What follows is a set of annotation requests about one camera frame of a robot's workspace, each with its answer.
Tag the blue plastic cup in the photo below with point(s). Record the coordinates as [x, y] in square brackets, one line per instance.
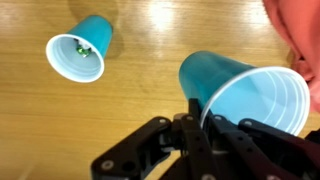
[61, 53]
[273, 95]

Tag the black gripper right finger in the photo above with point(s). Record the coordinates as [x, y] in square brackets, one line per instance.
[270, 153]

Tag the orange cloth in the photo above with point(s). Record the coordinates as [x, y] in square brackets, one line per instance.
[298, 24]

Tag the candies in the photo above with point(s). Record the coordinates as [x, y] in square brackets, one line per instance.
[83, 49]

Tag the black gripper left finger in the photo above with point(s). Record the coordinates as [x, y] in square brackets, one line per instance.
[138, 154]

